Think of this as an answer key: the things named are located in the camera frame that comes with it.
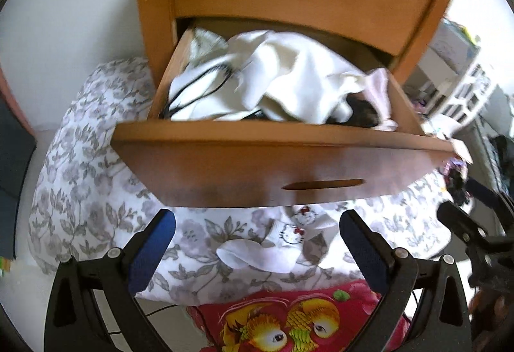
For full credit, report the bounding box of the dark grey cabinet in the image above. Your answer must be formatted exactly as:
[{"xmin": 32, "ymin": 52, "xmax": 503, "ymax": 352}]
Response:
[{"xmin": 0, "ymin": 95, "xmax": 38, "ymax": 261}]

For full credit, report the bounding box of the floral quilt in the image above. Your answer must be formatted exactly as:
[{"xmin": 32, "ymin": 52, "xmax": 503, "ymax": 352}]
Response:
[{"xmin": 28, "ymin": 57, "xmax": 458, "ymax": 304}]

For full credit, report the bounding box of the black cord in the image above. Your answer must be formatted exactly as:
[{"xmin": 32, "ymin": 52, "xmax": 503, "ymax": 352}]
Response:
[{"xmin": 160, "ymin": 62, "xmax": 238, "ymax": 120}]

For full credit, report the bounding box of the red printed blanket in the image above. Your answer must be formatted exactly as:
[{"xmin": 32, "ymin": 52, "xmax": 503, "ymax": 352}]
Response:
[{"xmin": 187, "ymin": 280, "xmax": 411, "ymax": 352}]

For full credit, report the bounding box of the white cloth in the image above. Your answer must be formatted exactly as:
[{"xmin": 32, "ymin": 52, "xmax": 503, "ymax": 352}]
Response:
[{"xmin": 166, "ymin": 30, "xmax": 366, "ymax": 123}]

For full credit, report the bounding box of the white cat print sock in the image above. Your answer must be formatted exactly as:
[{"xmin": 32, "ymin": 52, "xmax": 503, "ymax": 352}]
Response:
[
  {"xmin": 281, "ymin": 204, "xmax": 339, "ymax": 233},
  {"xmin": 216, "ymin": 215, "xmax": 323, "ymax": 273}
]

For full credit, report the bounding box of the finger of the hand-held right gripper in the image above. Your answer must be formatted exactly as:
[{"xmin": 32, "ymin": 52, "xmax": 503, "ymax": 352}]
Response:
[
  {"xmin": 436, "ymin": 200, "xmax": 491, "ymax": 245},
  {"xmin": 466, "ymin": 177, "xmax": 514, "ymax": 217}
]

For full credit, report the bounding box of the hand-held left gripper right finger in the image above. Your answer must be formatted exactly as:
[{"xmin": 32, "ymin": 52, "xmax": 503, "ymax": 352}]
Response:
[{"xmin": 339, "ymin": 209, "xmax": 472, "ymax": 352}]

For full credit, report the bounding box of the white openwork rack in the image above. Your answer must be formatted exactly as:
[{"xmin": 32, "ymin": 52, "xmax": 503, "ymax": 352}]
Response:
[{"xmin": 405, "ymin": 18, "xmax": 499, "ymax": 128}]

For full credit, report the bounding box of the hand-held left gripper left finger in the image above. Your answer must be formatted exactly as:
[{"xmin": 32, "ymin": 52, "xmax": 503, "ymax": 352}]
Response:
[{"xmin": 43, "ymin": 208, "xmax": 177, "ymax": 352}]

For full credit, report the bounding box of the pink cloth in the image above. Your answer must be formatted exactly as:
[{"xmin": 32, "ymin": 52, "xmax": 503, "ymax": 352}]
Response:
[{"xmin": 362, "ymin": 68, "xmax": 399, "ymax": 131}]

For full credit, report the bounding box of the grey cushion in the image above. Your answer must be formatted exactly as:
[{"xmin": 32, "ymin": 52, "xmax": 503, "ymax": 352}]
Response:
[{"xmin": 473, "ymin": 85, "xmax": 514, "ymax": 194}]

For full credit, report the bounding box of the black cable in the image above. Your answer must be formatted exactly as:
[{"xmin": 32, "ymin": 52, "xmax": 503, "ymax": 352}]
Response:
[{"xmin": 108, "ymin": 303, "xmax": 178, "ymax": 337}]

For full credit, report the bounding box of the black beaded accessory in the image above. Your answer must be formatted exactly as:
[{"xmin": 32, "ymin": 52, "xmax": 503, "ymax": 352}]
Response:
[{"xmin": 441, "ymin": 166, "xmax": 471, "ymax": 209}]

